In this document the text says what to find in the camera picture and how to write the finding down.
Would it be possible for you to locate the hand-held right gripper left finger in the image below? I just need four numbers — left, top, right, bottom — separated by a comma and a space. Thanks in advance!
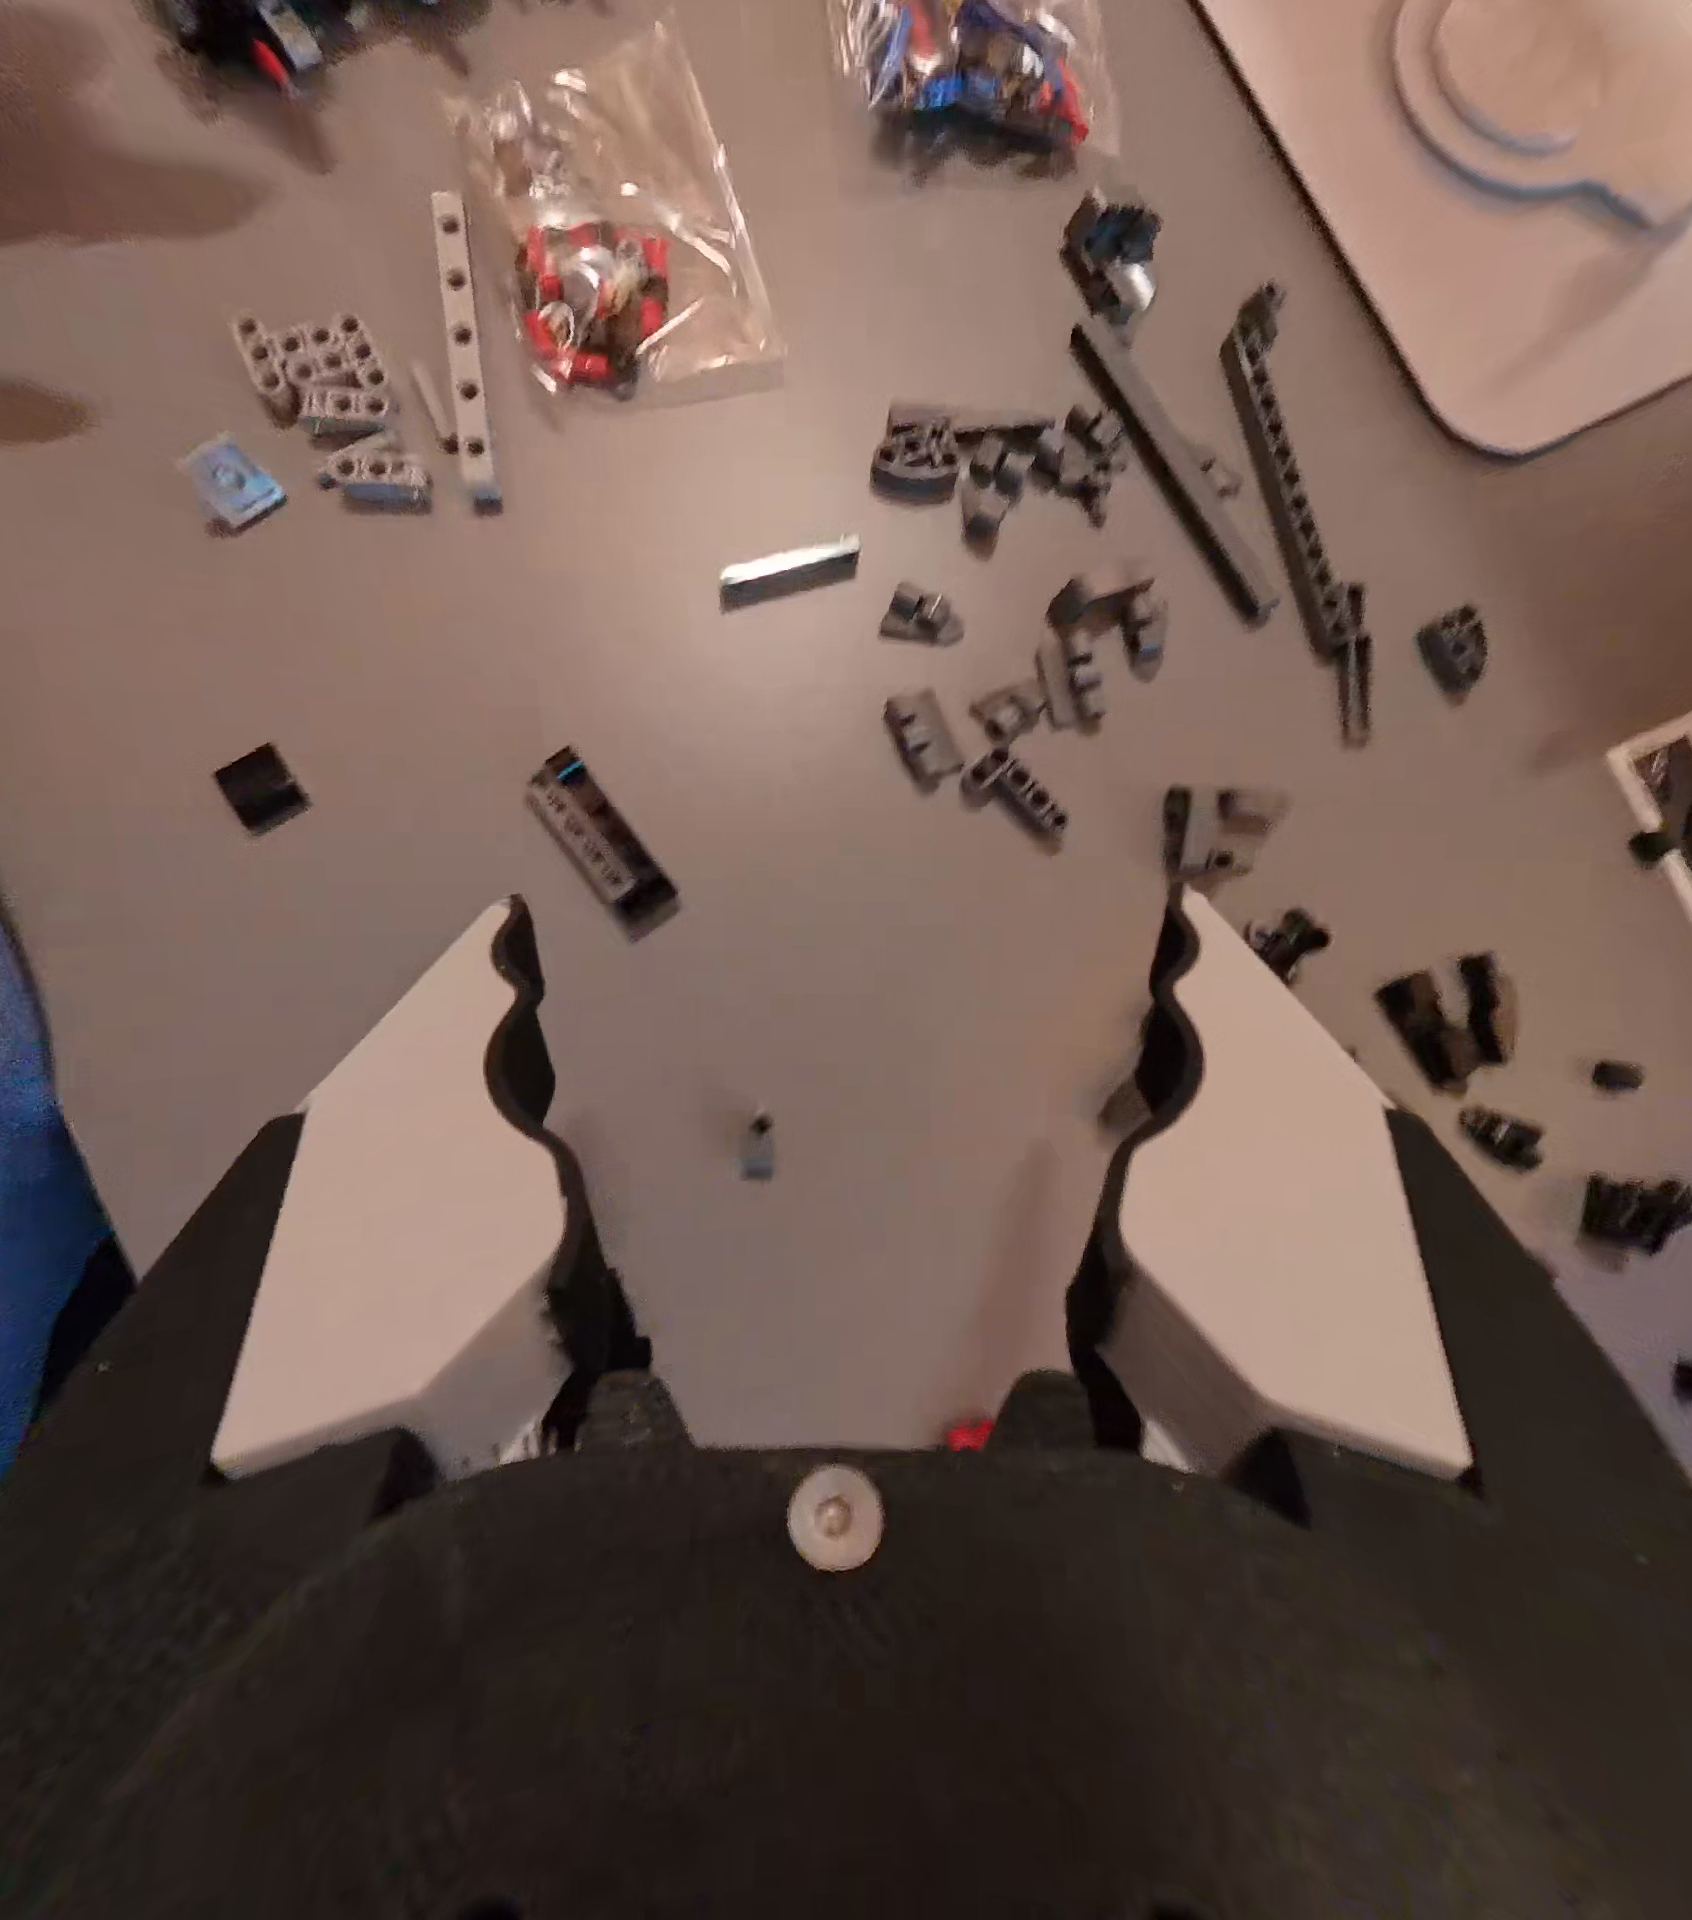
209, 894, 657, 1484

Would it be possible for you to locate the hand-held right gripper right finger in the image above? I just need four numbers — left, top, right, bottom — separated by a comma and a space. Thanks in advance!
1062, 885, 1479, 1489

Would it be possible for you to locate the black plate assembly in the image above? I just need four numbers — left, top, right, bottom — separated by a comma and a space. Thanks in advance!
522, 743, 687, 947

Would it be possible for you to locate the pile of black lego pieces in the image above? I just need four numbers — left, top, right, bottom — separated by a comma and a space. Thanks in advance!
1240, 905, 1692, 1408

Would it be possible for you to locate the lego car chassis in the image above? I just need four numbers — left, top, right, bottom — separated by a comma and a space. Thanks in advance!
152, 0, 386, 81

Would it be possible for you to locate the light grey square lego plate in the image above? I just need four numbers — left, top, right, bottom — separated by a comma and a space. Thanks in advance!
174, 432, 292, 541

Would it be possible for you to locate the light grey holed lego beam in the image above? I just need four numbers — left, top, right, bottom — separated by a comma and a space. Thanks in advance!
426, 186, 511, 513

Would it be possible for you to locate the long dark grey lego plate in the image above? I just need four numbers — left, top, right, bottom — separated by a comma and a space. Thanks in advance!
1064, 318, 1285, 633

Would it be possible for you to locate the grey studded lego plate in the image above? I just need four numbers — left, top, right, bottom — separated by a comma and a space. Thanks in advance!
715, 533, 867, 612

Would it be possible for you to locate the pile of light grey liftarms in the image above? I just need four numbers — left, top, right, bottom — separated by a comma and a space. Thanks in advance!
224, 307, 436, 517

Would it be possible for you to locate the zip bag of red pins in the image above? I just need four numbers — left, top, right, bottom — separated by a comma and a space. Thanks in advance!
438, 19, 793, 402

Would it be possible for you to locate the long dark grey holed beam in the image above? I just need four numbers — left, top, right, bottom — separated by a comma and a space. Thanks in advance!
1214, 278, 1380, 753

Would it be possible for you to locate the pile of dark grey pieces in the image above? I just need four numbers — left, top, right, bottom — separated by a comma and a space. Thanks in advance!
864, 185, 1494, 891

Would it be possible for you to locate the light grey flat rounded board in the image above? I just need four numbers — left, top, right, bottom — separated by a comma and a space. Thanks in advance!
1189, 0, 1692, 463

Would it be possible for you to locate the zip bag of multicoloured parts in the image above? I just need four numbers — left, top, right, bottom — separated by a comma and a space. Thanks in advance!
824, 0, 1123, 170

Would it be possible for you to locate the dark grey lego frame brick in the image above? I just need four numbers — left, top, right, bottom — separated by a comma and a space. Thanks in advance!
1413, 601, 1494, 698

